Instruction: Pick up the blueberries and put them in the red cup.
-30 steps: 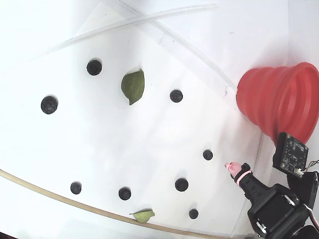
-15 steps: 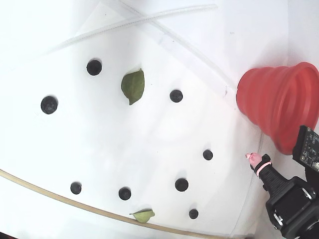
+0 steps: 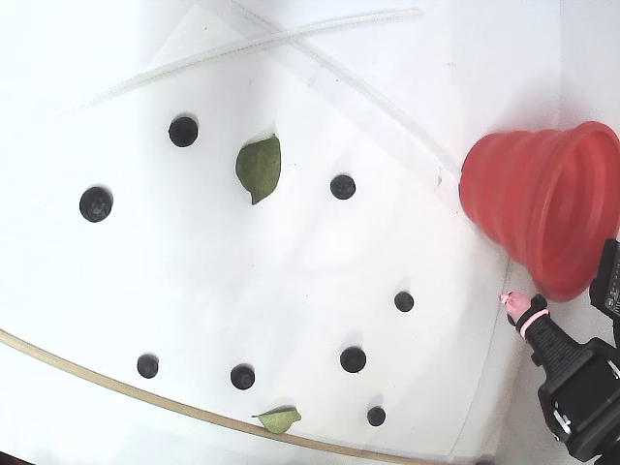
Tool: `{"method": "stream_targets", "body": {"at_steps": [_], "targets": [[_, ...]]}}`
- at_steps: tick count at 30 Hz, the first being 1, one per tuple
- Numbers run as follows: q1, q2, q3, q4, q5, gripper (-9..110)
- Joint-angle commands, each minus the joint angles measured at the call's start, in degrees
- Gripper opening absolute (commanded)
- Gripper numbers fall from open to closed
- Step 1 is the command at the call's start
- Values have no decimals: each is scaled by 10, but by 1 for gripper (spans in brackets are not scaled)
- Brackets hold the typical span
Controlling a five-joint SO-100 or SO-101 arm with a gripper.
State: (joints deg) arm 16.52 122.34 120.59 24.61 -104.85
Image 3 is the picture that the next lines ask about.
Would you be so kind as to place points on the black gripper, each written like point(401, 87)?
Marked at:
point(576, 387)

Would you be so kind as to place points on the dark blueberry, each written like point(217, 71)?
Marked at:
point(343, 187)
point(352, 359)
point(376, 416)
point(403, 301)
point(147, 365)
point(242, 376)
point(96, 204)
point(183, 131)

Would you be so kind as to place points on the red collapsible silicone cup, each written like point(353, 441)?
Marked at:
point(508, 194)

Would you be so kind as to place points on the light green leaf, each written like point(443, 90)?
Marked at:
point(277, 419)

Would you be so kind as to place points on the white paper sheet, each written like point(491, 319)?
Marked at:
point(218, 290)

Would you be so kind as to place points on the dark green leaf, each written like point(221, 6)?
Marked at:
point(259, 167)

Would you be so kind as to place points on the long thin wooden stick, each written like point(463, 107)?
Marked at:
point(131, 388)

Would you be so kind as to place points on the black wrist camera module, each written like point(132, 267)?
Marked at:
point(609, 290)

